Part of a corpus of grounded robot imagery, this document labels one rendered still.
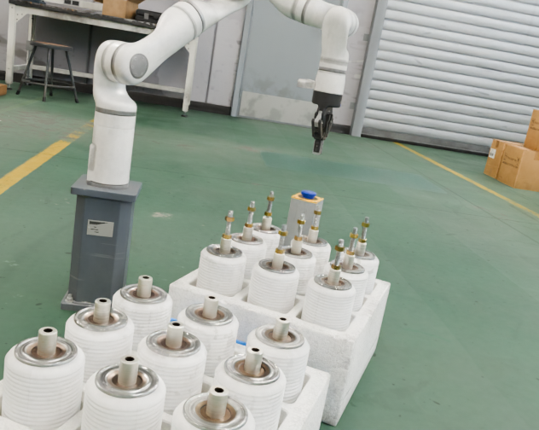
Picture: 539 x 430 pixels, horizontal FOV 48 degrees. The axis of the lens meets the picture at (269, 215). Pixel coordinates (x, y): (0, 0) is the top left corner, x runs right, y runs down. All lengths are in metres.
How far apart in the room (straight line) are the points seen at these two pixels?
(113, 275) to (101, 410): 0.77
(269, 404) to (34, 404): 0.29
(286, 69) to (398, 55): 1.17
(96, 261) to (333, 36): 0.78
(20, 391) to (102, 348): 0.13
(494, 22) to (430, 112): 1.09
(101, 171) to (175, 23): 0.38
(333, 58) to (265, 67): 4.86
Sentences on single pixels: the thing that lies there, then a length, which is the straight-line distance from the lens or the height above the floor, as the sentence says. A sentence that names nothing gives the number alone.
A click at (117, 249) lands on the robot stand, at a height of 0.16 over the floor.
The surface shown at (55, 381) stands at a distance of 0.80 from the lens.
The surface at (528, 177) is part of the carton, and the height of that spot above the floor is 0.10.
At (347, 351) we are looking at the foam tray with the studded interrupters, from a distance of 1.16.
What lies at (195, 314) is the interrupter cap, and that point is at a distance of 0.96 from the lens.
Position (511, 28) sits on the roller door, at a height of 1.34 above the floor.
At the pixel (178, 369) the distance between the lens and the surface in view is 0.84.
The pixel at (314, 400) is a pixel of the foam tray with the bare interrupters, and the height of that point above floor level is 0.18.
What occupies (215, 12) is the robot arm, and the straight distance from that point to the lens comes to 1.60.
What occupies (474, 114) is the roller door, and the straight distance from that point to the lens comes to 6.95.
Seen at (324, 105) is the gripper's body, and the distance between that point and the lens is 1.54.
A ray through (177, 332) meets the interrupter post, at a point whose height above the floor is 0.27.
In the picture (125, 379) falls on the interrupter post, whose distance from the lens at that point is 0.77.
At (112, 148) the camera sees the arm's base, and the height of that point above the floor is 0.40.
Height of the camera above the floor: 0.65
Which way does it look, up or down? 14 degrees down
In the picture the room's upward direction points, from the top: 10 degrees clockwise
